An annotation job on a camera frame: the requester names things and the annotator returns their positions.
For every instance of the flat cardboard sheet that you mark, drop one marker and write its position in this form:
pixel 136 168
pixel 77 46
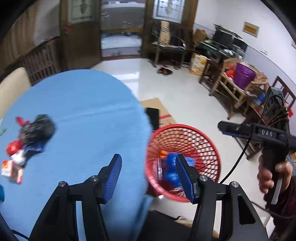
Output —
pixel 157 103

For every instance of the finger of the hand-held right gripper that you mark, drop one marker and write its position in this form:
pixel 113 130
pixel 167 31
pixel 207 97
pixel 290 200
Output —
pixel 233 128

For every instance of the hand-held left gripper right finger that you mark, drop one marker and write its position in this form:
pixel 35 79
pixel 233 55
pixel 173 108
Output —
pixel 183 178

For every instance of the yellow wall plaque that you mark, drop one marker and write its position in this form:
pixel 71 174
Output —
pixel 251 29

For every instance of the dark blue wrapper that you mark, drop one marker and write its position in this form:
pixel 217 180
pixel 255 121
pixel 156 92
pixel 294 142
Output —
pixel 34 149

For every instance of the wooden slatted cabinet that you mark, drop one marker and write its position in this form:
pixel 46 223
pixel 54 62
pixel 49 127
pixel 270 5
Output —
pixel 41 61

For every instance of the small orange wrapper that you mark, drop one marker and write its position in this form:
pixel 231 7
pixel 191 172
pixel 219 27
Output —
pixel 163 153

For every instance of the brown cardboard box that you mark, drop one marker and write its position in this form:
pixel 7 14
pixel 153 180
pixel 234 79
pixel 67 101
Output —
pixel 200 36

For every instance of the black metal chair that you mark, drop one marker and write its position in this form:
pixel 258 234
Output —
pixel 171 47

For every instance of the orange printed cardboard box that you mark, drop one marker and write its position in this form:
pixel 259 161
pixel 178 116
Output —
pixel 198 64

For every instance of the purple bucket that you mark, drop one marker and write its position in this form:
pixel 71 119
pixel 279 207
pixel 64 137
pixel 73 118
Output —
pixel 244 75

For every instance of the red mesh basket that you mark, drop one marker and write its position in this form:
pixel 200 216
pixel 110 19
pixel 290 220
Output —
pixel 203 143

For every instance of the light wooden armchair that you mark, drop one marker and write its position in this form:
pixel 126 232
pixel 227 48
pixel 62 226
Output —
pixel 227 92

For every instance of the white wrapper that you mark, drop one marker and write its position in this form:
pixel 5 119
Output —
pixel 18 158

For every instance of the red torn wrapper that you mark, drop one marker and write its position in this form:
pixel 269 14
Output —
pixel 21 121

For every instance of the black computer monitor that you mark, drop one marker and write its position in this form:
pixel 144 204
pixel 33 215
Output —
pixel 223 38

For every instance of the dark wooden chair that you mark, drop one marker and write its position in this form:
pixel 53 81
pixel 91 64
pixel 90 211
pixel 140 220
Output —
pixel 283 88

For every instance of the cream leather sofa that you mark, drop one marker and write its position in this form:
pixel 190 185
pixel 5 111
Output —
pixel 13 85

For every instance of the stained glass window panel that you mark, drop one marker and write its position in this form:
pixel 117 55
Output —
pixel 167 10

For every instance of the person's right hand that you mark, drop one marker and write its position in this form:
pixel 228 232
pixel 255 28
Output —
pixel 266 178

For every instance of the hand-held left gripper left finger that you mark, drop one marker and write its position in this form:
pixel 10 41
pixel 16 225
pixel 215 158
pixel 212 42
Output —
pixel 113 178

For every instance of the wooden door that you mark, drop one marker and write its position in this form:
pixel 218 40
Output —
pixel 81 41

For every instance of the blue plastic bag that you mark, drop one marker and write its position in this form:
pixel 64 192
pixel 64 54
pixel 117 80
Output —
pixel 171 163

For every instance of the crumpled red wrapper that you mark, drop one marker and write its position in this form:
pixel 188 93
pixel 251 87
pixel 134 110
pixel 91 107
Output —
pixel 13 147

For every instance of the dark wooden side table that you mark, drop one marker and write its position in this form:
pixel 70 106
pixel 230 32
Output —
pixel 211 69

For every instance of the person's right forearm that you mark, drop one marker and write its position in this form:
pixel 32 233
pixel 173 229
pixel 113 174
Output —
pixel 286 206

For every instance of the brown slippers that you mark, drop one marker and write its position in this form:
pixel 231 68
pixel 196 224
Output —
pixel 164 71

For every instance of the green candy wrapper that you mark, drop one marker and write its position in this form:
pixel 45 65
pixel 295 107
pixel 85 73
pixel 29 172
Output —
pixel 1 131

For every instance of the black plastic bag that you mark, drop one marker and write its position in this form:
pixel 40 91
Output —
pixel 39 129

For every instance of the orange and white carton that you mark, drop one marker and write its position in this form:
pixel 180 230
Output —
pixel 11 172

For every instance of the black flat device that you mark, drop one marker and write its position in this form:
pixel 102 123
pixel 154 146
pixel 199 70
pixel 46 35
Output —
pixel 153 117

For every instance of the red plastic bag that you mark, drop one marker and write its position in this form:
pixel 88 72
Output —
pixel 230 71

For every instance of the clear plastic container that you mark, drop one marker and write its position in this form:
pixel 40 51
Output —
pixel 159 169

